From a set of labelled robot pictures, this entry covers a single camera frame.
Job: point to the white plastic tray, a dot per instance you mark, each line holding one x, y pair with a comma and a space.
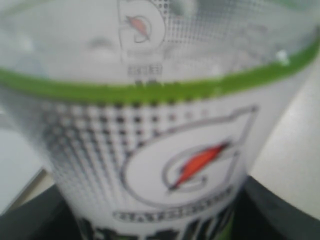
20, 169

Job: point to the clear plastic drink bottle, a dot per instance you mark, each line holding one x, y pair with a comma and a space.
149, 114

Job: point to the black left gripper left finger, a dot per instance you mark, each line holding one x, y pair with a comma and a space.
45, 217

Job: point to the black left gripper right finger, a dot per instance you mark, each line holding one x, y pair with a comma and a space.
262, 215

